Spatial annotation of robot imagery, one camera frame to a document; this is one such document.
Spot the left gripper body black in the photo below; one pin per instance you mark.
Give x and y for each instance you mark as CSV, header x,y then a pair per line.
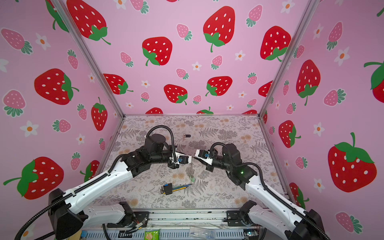
x,y
164,157

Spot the green snack packet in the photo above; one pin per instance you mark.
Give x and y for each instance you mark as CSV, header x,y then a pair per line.
x,y
152,235

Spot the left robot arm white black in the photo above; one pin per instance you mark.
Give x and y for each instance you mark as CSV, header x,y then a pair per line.
x,y
70,211

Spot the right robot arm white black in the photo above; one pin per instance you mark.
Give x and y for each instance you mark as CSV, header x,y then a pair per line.
x,y
282,217

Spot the black connector with coloured wires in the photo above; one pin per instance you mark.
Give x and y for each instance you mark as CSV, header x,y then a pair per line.
x,y
168,189

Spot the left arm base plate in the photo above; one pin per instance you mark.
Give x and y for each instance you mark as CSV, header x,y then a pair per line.
x,y
131,220

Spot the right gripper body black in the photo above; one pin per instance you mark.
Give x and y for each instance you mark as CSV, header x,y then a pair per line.
x,y
218,163

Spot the aluminium rail frame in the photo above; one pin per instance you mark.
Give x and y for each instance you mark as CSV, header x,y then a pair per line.
x,y
174,224

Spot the clear plastic bag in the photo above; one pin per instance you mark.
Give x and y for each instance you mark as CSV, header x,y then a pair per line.
x,y
202,233

